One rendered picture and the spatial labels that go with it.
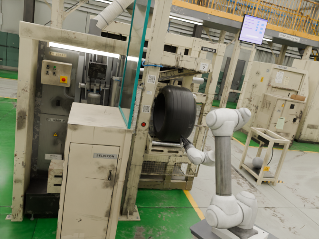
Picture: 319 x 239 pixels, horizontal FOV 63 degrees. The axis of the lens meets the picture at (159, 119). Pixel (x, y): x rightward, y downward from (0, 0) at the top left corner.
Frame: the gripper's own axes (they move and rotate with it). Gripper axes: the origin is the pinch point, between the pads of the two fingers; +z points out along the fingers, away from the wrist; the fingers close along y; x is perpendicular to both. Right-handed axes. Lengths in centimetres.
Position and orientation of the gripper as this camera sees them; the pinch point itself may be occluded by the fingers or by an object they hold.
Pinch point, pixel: (182, 137)
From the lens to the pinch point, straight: 246.0
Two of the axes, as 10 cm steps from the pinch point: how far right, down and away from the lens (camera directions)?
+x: -2.1, 9.1, 3.6
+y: -9.5, -1.0, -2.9
